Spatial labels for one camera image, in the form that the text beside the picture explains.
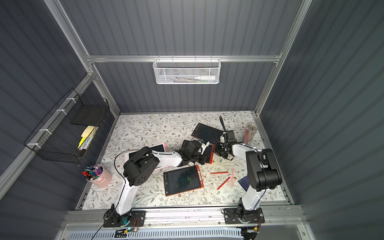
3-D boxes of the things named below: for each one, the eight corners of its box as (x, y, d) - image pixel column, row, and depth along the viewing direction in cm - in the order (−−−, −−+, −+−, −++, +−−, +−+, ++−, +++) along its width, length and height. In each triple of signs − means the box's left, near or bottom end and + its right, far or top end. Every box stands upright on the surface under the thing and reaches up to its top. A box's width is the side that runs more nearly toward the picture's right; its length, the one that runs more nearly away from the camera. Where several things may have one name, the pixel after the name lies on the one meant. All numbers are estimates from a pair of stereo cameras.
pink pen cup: (93, 187, 86) (78, 179, 75) (99, 174, 91) (86, 164, 80) (110, 187, 86) (97, 179, 75) (114, 174, 91) (103, 164, 80)
